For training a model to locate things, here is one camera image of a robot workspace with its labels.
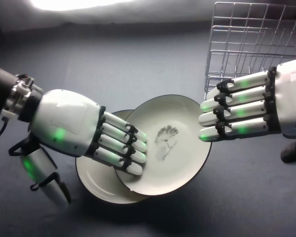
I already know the wire dish rack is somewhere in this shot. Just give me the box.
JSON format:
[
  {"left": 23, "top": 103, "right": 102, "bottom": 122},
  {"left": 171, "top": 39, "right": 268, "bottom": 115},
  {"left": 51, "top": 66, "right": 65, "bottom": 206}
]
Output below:
[{"left": 204, "top": 1, "right": 296, "bottom": 99}]

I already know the grey table cloth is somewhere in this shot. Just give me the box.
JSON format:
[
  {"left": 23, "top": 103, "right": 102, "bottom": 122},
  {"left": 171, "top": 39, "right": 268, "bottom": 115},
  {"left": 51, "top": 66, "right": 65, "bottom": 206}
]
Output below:
[{"left": 0, "top": 22, "right": 296, "bottom": 237}]

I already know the white plate dark rim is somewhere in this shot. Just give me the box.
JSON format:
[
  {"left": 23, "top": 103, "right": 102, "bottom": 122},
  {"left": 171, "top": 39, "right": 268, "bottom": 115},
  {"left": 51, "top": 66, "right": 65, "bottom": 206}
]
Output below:
[
  {"left": 75, "top": 109, "right": 152, "bottom": 204},
  {"left": 115, "top": 94, "right": 212, "bottom": 198}
]

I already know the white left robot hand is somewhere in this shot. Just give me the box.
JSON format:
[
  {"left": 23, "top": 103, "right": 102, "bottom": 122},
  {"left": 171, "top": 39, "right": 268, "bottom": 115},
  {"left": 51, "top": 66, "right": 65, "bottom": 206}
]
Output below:
[{"left": 8, "top": 88, "right": 148, "bottom": 206}]

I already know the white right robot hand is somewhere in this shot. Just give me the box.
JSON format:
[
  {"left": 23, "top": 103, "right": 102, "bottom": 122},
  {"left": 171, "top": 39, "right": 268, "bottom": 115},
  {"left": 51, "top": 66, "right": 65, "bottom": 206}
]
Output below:
[{"left": 198, "top": 58, "right": 296, "bottom": 163}]

